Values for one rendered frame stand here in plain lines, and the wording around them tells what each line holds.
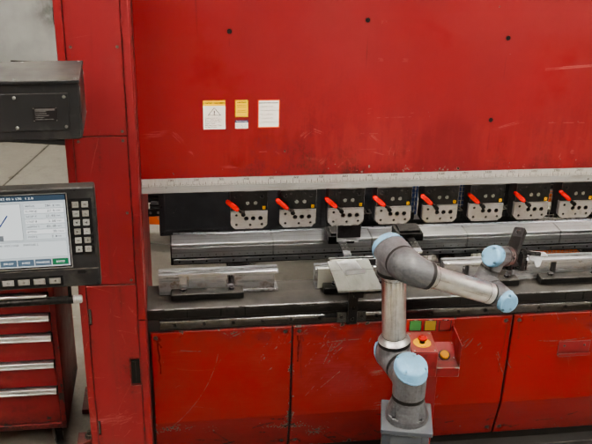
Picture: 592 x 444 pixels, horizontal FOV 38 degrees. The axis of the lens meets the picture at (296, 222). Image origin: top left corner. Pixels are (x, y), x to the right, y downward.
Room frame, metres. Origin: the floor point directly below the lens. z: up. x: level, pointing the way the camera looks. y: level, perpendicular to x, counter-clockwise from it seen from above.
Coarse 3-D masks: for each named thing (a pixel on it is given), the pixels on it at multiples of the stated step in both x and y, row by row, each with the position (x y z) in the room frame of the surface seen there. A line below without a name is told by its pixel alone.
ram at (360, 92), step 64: (192, 0) 3.16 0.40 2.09; (256, 0) 3.20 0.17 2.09; (320, 0) 3.23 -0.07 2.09; (384, 0) 3.27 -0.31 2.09; (448, 0) 3.31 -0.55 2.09; (512, 0) 3.34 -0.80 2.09; (576, 0) 3.38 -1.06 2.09; (192, 64) 3.16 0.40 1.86; (256, 64) 3.20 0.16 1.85; (320, 64) 3.23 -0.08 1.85; (384, 64) 3.27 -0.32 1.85; (448, 64) 3.31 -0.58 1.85; (512, 64) 3.35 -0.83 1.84; (576, 64) 3.39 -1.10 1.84; (192, 128) 3.16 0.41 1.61; (256, 128) 3.20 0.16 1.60; (320, 128) 3.24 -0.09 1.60; (384, 128) 3.27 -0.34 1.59; (448, 128) 3.31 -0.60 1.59; (512, 128) 3.35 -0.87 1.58; (576, 128) 3.39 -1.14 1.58; (192, 192) 3.16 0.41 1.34
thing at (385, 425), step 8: (384, 400) 2.60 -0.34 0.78; (384, 408) 2.55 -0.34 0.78; (384, 416) 2.50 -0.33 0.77; (384, 424) 2.46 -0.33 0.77; (432, 424) 2.47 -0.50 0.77; (384, 432) 2.42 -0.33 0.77; (392, 432) 2.42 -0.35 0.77; (400, 432) 2.42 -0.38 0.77; (408, 432) 2.42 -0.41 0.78; (416, 432) 2.42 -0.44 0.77; (424, 432) 2.42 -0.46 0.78; (432, 432) 2.42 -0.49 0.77; (384, 440) 2.45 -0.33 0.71; (392, 440) 2.43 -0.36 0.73; (400, 440) 2.43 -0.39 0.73; (408, 440) 2.42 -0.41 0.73; (416, 440) 2.42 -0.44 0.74; (424, 440) 2.43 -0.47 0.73
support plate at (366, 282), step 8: (328, 264) 3.24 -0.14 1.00; (336, 264) 3.23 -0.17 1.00; (360, 264) 3.24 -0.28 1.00; (368, 264) 3.24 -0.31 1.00; (336, 272) 3.16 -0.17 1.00; (368, 272) 3.17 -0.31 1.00; (336, 280) 3.09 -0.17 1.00; (344, 280) 3.09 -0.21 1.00; (352, 280) 3.10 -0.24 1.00; (360, 280) 3.10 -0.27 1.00; (368, 280) 3.10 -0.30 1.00; (376, 280) 3.10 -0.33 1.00; (344, 288) 3.03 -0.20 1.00; (352, 288) 3.03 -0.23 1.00; (360, 288) 3.03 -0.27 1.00; (368, 288) 3.03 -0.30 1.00; (376, 288) 3.03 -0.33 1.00
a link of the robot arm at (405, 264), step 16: (400, 256) 2.51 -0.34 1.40; (416, 256) 2.51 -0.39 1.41; (400, 272) 2.49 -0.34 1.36; (416, 272) 2.47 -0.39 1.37; (432, 272) 2.48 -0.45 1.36; (448, 272) 2.53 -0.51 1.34; (448, 288) 2.51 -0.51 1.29; (464, 288) 2.53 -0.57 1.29; (480, 288) 2.55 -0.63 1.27; (496, 288) 2.58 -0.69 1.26; (496, 304) 2.57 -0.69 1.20; (512, 304) 2.56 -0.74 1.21
